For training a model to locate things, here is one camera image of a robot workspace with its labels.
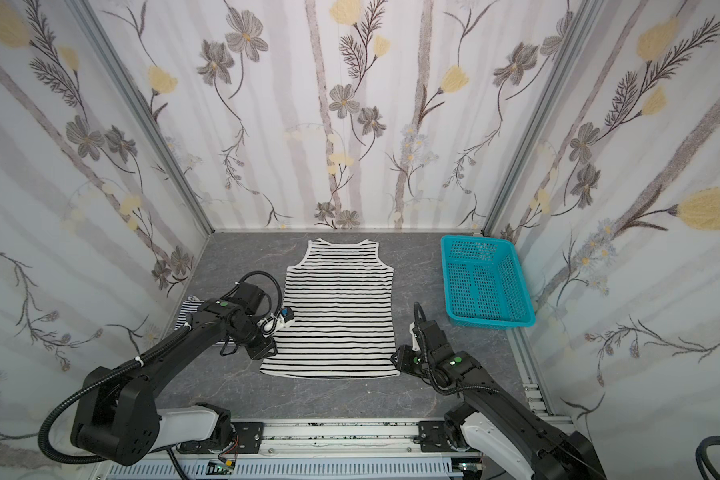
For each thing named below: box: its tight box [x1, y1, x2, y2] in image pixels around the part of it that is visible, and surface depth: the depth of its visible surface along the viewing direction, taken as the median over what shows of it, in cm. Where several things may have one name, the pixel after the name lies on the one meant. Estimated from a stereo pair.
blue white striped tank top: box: [174, 295, 205, 330], surface depth 97 cm
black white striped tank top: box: [260, 239, 401, 380], surface depth 98 cm
